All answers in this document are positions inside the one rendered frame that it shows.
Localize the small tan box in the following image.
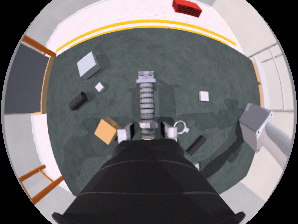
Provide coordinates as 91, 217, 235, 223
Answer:
94, 118, 121, 145

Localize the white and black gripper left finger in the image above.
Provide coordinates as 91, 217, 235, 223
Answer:
117, 123, 135, 143

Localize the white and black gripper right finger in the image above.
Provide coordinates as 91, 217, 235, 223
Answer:
161, 122, 177, 141

